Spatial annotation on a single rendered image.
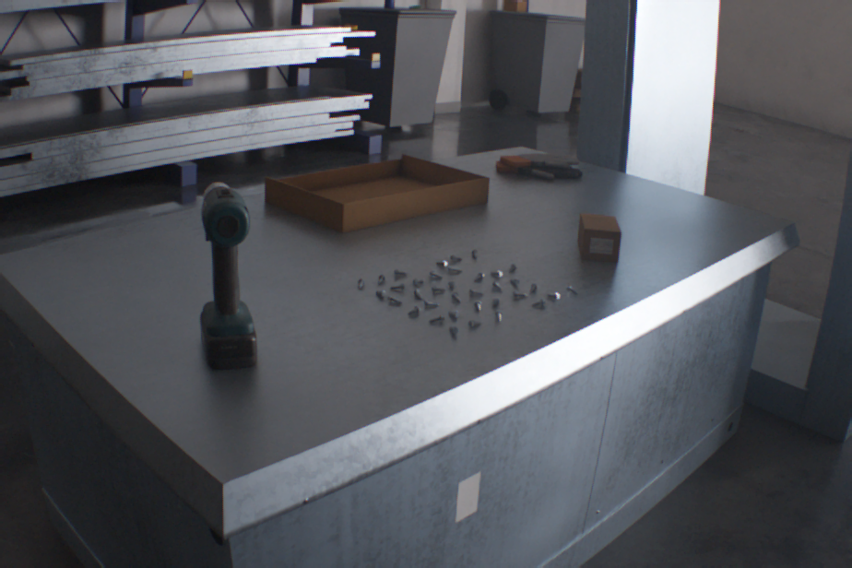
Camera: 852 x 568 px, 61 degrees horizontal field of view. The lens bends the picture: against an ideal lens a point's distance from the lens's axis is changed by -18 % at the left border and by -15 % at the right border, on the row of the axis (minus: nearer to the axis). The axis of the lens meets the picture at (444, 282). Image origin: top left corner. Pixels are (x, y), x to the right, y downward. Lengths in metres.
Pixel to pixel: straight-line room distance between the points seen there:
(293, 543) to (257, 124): 4.24
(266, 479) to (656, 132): 2.23
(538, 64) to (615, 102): 4.72
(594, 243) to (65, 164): 3.50
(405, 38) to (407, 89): 0.42
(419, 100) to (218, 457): 5.59
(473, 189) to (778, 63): 9.15
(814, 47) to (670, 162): 7.77
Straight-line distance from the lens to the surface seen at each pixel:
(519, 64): 7.61
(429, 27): 6.30
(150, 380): 1.13
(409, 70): 6.27
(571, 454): 1.55
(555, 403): 1.43
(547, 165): 2.33
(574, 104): 8.27
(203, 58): 4.98
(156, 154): 4.83
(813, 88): 10.70
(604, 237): 1.64
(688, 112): 3.11
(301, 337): 1.24
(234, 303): 1.13
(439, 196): 1.87
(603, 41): 2.76
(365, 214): 1.74
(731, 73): 11.21
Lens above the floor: 1.16
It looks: 20 degrees down
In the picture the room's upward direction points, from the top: 3 degrees clockwise
